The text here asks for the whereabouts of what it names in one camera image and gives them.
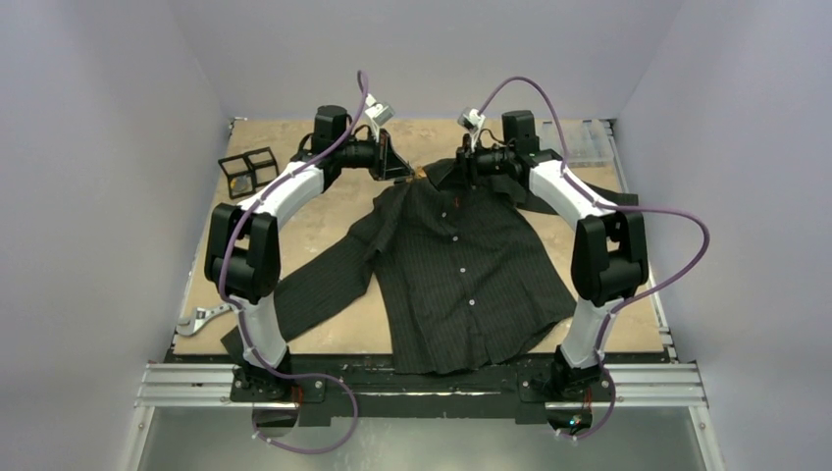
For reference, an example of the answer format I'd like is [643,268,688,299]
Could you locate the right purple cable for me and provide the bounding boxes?
[477,77,711,442]

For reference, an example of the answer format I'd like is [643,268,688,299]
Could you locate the black pinstriped shirt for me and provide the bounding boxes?
[221,157,640,377]

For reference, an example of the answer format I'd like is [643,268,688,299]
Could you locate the clear plastic organizer box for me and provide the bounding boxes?
[537,119,614,168]

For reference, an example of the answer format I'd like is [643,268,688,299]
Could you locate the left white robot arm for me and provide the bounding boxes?
[204,98,413,401]

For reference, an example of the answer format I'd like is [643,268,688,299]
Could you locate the aluminium rail frame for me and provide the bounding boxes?
[116,363,725,470]

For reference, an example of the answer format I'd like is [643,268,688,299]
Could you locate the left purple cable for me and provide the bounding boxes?
[217,70,359,456]

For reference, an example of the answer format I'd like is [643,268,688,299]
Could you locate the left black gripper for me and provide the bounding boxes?
[336,129,414,183]

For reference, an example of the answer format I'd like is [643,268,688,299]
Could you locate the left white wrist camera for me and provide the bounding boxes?
[363,94,395,132]

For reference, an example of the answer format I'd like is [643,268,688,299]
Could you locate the round silver brooch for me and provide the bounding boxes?
[232,178,251,194]

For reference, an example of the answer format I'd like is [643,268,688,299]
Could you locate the black display frame box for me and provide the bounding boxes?
[218,147,280,199]

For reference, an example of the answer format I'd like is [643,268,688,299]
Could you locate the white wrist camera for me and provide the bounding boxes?
[457,107,487,139]
[363,94,395,132]

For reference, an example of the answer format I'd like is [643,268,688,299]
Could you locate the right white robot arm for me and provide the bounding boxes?
[456,108,649,399]

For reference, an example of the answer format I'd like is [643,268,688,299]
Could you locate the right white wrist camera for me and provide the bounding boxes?
[457,107,487,139]

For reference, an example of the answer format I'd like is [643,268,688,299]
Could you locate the purple cable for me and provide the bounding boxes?
[217,70,359,456]
[477,77,711,442]

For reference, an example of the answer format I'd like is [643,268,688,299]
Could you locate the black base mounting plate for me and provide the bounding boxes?
[230,353,615,431]

